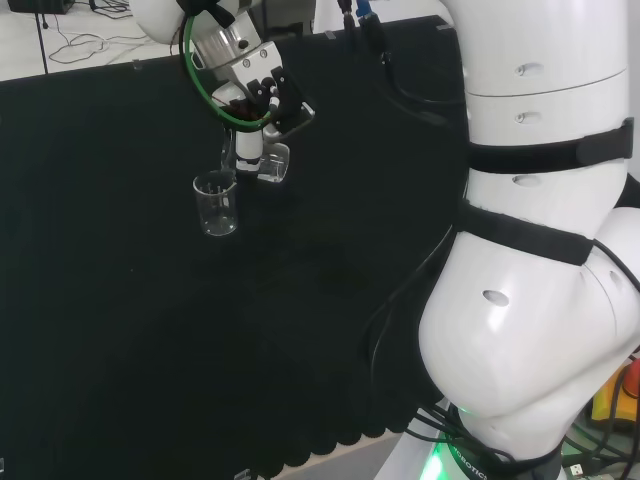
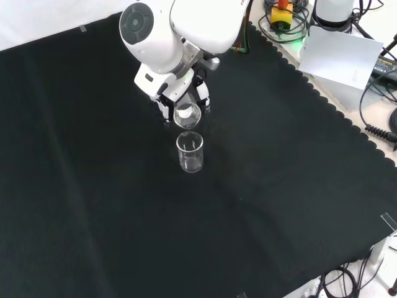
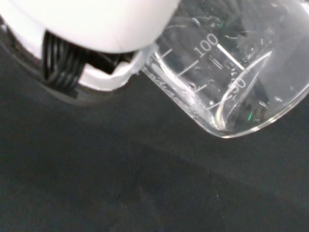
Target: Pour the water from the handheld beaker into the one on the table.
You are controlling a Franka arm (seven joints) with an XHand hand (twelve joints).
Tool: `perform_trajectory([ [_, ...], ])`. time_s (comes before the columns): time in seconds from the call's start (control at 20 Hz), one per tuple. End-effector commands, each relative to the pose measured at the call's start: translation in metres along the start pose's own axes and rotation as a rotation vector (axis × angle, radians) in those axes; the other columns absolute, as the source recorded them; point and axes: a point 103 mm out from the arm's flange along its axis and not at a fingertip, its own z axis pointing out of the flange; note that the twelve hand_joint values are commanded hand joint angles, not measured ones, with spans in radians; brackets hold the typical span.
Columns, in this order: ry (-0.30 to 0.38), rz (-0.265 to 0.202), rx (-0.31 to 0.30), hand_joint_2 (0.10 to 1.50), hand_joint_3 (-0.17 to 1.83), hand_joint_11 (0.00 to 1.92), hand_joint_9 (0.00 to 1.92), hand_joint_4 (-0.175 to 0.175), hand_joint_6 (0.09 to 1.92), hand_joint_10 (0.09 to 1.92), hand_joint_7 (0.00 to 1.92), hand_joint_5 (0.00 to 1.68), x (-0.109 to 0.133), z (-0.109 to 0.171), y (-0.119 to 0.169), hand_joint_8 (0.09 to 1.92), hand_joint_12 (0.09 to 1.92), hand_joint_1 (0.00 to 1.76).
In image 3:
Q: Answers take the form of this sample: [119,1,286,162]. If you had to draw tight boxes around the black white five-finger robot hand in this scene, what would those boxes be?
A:
[0,0,181,107]

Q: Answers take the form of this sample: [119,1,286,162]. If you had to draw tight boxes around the black bench cloth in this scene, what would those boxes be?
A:
[0,36,309,232]

